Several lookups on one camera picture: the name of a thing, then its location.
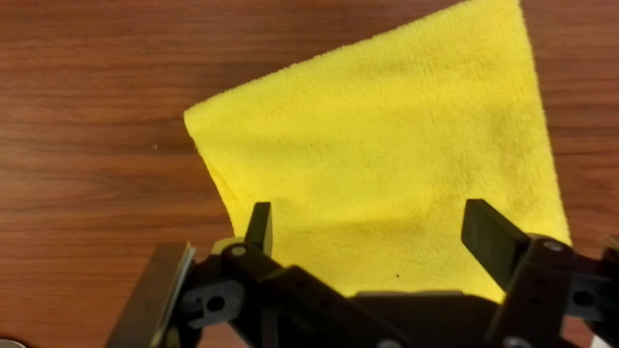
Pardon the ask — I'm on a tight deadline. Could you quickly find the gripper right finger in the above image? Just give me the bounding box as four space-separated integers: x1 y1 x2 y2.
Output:
461 199 619 348

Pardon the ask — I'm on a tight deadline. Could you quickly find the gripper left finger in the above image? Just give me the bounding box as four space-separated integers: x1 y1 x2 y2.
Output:
104 202 412 348

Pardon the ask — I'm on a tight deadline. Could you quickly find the yellow towel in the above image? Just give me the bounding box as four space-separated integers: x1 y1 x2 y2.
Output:
183 0 573 303

